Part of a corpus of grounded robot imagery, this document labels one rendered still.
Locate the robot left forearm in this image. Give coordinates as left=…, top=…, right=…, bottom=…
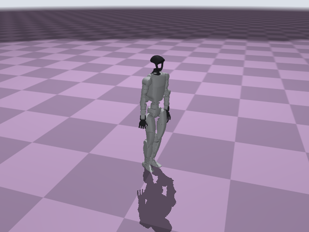
left=163, top=94, right=170, bottom=110

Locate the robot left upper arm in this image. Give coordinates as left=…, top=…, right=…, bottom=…
left=164, top=73, right=171, bottom=96

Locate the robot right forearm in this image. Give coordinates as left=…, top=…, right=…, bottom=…
left=140, top=97, right=147, bottom=119

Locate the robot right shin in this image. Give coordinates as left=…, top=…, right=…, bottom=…
left=143, top=140, right=153, bottom=165

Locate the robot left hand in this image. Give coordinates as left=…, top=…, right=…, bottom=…
left=166, top=106, right=171, bottom=123

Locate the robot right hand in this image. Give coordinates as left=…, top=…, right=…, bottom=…
left=139, top=115, right=148, bottom=129

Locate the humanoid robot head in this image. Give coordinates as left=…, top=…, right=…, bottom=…
left=150, top=55, right=165, bottom=75

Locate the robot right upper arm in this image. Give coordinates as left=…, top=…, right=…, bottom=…
left=141, top=76, right=152, bottom=102

